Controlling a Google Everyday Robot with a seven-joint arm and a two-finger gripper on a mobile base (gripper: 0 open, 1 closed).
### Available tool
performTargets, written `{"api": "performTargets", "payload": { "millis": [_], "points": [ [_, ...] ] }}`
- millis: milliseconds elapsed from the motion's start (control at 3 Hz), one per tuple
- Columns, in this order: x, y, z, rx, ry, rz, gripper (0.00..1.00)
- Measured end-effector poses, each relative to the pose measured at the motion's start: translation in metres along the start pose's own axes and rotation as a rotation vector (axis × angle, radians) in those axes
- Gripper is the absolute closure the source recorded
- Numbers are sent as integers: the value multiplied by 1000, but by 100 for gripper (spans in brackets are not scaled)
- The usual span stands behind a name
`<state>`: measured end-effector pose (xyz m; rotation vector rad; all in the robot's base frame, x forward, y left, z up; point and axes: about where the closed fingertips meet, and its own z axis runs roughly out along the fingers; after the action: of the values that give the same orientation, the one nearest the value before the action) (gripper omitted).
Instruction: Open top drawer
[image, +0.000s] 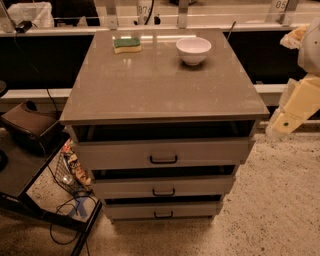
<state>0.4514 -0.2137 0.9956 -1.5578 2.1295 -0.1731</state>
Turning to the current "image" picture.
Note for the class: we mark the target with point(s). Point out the grey top drawer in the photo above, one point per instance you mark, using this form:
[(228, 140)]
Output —
[(163, 153)]

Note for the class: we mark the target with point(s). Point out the wire basket with snacks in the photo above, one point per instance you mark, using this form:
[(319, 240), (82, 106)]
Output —
[(69, 172)]

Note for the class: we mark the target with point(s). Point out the white plastic bin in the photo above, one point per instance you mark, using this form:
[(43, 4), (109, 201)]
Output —
[(38, 13)]

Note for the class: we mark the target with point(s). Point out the white bowl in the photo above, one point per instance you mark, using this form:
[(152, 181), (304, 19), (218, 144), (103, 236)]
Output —
[(193, 50)]

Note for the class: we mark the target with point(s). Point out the black side cart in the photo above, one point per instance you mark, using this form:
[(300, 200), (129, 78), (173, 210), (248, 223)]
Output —
[(20, 172)]

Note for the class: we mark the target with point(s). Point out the grey bottom drawer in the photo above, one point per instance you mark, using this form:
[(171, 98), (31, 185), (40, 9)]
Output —
[(161, 210)]

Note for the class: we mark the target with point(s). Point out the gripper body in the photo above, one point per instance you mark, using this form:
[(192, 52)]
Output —
[(310, 50)]

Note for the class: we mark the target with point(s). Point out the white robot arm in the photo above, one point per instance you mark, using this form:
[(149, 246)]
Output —
[(306, 39)]

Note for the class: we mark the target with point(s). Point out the green yellow sponge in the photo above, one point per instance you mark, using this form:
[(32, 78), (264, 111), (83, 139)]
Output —
[(127, 45)]

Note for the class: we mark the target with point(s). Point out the grey drawer cabinet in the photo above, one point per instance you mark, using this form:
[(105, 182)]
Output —
[(153, 95)]

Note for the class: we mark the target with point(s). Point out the black power adapter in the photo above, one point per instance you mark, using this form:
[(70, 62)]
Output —
[(23, 26)]

